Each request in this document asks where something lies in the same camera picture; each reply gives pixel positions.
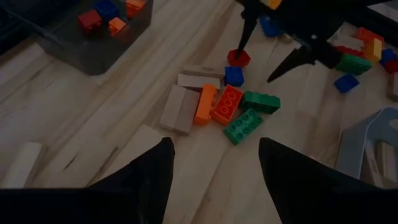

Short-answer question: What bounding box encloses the orange-red long toy brick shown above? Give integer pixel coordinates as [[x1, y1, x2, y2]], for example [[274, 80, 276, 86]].
[[211, 84, 244, 126], [354, 27, 385, 44]]

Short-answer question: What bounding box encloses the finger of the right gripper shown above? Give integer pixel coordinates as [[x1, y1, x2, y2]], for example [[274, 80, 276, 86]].
[[235, 0, 261, 60], [266, 38, 343, 84]]

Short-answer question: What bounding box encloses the yellow long toy brick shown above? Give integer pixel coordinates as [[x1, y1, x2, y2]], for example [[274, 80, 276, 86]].
[[364, 37, 383, 65]]

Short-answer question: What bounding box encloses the pale wooden block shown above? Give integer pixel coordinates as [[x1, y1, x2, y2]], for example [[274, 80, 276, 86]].
[[0, 141, 43, 189]]

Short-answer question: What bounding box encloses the red long toy brick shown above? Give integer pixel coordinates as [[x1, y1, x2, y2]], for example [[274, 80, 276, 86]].
[[334, 45, 364, 58]]

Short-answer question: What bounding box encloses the blue small toy brick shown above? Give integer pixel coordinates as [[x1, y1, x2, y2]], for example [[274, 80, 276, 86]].
[[93, 0, 121, 21], [223, 66, 245, 88], [379, 48, 398, 67], [333, 73, 361, 94]]

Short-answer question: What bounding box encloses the red small toy brick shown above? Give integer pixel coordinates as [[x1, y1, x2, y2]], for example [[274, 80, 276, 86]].
[[77, 9, 103, 34], [226, 49, 251, 68], [384, 58, 398, 75]]

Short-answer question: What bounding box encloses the green long toy brick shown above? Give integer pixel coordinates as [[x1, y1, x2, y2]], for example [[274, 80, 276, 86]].
[[239, 90, 282, 114], [335, 53, 373, 77], [223, 108, 264, 146]]

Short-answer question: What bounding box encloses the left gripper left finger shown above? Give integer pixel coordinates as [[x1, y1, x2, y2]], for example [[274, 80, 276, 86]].
[[0, 136, 176, 224]]

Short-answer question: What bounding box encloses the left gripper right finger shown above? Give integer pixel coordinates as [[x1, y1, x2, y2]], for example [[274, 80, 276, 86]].
[[257, 136, 398, 224]]

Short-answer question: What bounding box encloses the blue long toy brick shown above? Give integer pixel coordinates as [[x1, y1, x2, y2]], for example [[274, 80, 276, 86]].
[[259, 15, 282, 38]]

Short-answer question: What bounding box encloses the dark grey plastic bin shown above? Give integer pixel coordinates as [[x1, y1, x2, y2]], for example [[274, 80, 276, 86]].
[[0, 0, 155, 77]]

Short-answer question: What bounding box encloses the orange long toy brick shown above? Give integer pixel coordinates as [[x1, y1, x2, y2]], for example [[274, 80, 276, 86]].
[[193, 83, 218, 126]]

